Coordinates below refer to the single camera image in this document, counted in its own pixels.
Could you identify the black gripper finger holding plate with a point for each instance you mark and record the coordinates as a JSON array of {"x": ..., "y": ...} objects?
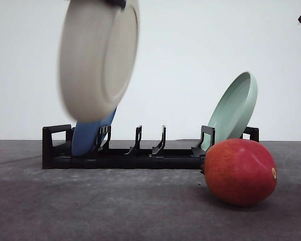
[{"x": 119, "y": 3}]

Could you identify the white plate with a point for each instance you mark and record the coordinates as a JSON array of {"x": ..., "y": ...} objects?
[{"x": 98, "y": 52}]

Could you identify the red pomegranate fruit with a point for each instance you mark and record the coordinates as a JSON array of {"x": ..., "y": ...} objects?
[{"x": 240, "y": 172}]

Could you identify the green plate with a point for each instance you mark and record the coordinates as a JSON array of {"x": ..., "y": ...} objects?
[{"x": 234, "y": 111}]

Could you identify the blue plate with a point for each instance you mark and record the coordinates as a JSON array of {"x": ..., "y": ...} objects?
[{"x": 85, "y": 134}]

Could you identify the black plastic dish rack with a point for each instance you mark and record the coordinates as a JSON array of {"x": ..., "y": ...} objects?
[{"x": 59, "y": 151}]

